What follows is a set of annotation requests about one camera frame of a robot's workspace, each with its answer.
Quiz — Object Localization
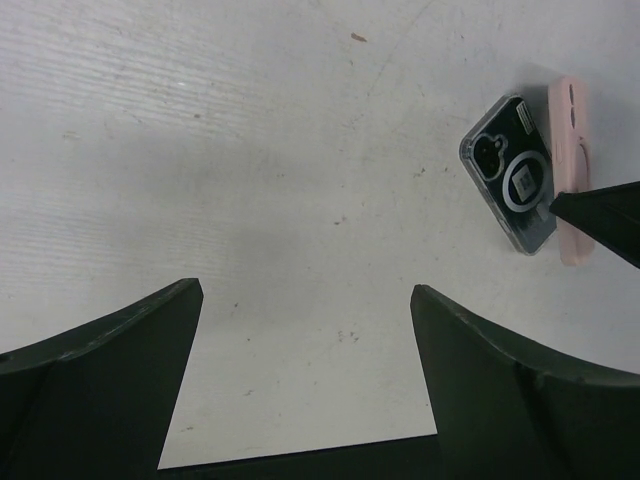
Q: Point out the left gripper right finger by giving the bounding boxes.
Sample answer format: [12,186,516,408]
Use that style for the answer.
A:
[410,285,639,479]

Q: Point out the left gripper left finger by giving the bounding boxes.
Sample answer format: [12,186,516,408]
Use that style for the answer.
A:
[1,278,203,479]

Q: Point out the clear phone case black insert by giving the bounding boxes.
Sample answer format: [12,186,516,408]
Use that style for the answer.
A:
[459,95,556,255]

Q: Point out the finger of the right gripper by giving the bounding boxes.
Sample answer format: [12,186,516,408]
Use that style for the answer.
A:
[550,182,639,267]

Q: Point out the phone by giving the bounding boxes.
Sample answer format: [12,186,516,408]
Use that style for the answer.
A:
[548,76,594,266]

